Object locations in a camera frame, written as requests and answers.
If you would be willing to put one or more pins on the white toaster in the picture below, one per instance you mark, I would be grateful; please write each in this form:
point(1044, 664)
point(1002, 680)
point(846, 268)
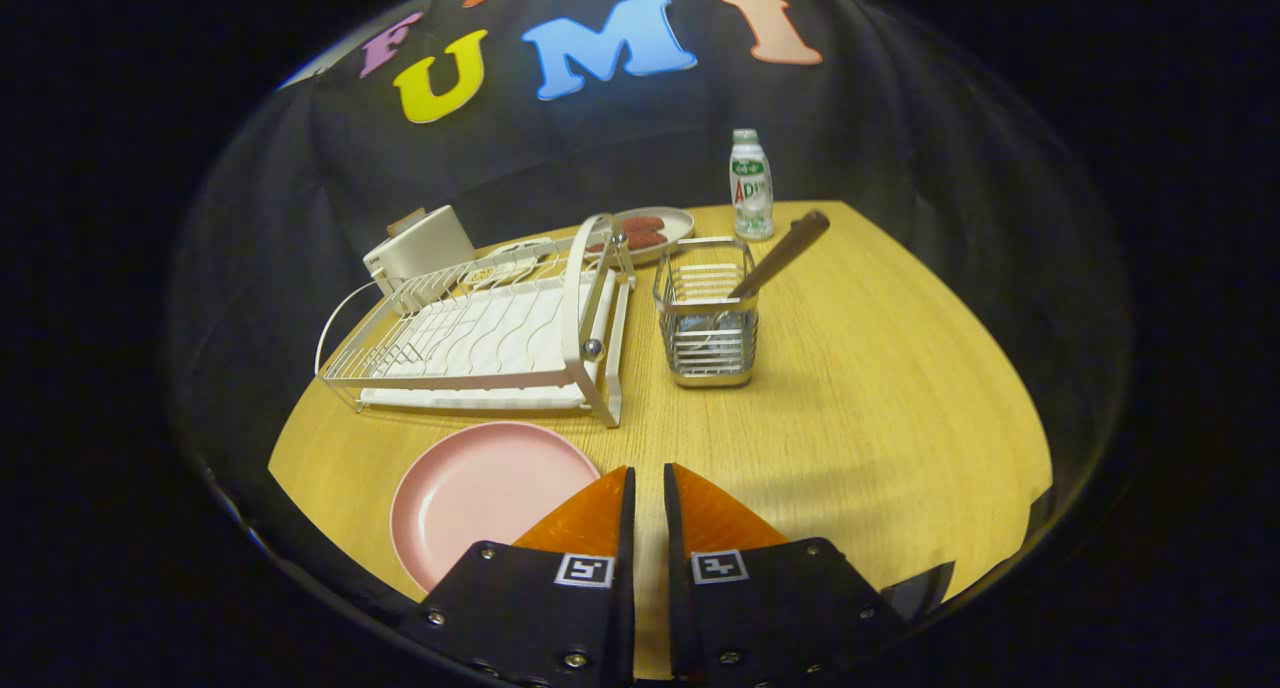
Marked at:
point(425, 248)

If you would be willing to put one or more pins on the white drain tray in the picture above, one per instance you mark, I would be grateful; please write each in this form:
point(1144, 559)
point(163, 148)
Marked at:
point(470, 398)

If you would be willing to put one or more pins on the white divided tray with beans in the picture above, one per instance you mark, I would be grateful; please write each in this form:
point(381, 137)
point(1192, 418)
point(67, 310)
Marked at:
point(520, 246)

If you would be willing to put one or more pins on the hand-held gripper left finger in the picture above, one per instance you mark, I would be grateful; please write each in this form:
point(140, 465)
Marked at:
point(626, 568)

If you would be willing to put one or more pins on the brown meat patty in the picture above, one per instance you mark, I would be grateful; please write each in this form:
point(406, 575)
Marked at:
point(643, 224)
point(645, 240)

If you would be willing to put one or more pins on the black backdrop cloth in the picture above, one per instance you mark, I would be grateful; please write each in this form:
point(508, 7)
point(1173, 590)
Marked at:
point(900, 118)

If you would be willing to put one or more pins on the white drink bottle green label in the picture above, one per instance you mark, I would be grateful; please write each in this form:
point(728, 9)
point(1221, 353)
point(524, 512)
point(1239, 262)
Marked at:
point(752, 208)

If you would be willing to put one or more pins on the toast slice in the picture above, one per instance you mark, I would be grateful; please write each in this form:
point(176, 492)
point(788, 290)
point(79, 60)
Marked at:
point(405, 220)

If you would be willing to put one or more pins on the cream round plate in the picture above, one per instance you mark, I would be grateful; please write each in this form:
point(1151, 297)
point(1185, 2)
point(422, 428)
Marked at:
point(678, 230)

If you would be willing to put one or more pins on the pink plate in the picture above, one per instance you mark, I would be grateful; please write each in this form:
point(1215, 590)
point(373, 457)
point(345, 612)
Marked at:
point(470, 498)

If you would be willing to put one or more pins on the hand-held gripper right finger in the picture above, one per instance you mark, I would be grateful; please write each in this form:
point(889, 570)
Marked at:
point(675, 588)

